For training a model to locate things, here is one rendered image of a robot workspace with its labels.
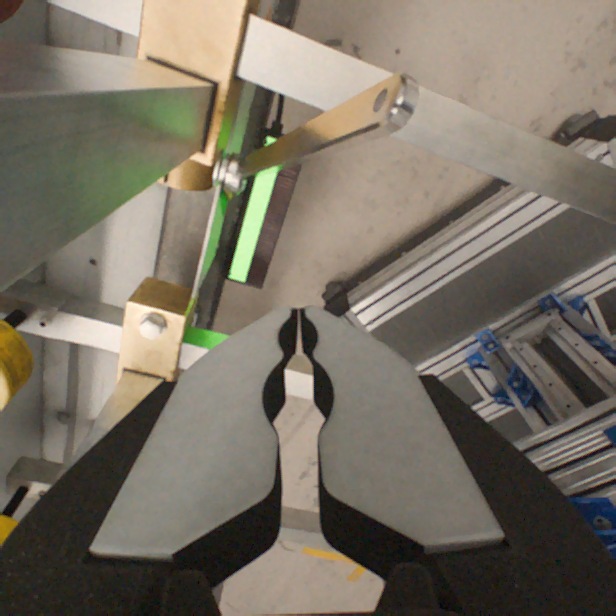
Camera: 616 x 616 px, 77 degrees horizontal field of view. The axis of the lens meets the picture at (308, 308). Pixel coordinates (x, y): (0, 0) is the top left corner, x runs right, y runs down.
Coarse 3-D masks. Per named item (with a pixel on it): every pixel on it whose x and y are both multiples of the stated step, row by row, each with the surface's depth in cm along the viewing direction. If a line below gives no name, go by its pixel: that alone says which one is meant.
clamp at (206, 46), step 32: (160, 0) 19; (192, 0) 19; (224, 0) 19; (256, 0) 22; (160, 32) 20; (192, 32) 20; (224, 32) 20; (192, 64) 21; (224, 64) 21; (224, 96) 22; (224, 128) 24; (192, 160) 23
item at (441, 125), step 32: (64, 0) 20; (96, 0) 20; (128, 0) 20; (128, 32) 21; (256, 32) 21; (288, 32) 21; (256, 64) 22; (288, 64) 22; (320, 64) 22; (352, 64) 22; (320, 96) 22; (352, 96) 23; (416, 128) 23; (448, 128) 23; (480, 128) 24; (512, 128) 24; (480, 160) 24; (512, 160) 24; (544, 160) 25; (576, 160) 25; (544, 192) 26; (576, 192) 26; (608, 192) 26
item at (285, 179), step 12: (288, 168) 40; (276, 180) 40; (288, 180) 40; (276, 192) 41; (288, 192) 41; (276, 204) 41; (276, 216) 42; (264, 228) 43; (276, 228) 43; (264, 240) 43; (264, 252) 44; (252, 264) 45; (264, 264) 45; (252, 276) 46
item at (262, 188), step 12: (264, 180) 40; (252, 192) 41; (264, 192) 41; (252, 204) 41; (264, 204) 41; (252, 216) 42; (252, 228) 43; (240, 240) 43; (252, 240) 43; (240, 252) 44; (252, 252) 44; (240, 264) 45; (240, 276) 46
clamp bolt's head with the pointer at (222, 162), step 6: (222, 150) 25; (222, 156) 25; (228, 156) 25; (222, 162) 26; (216, 168) 25; (222, 168) 25; (216, 174) 25; (222, 174) 25; (216, 180) 25; (222, 180) 25; (216, 186) 26; (240, 186) 26; (228, 192) 33; (228, 198) 37
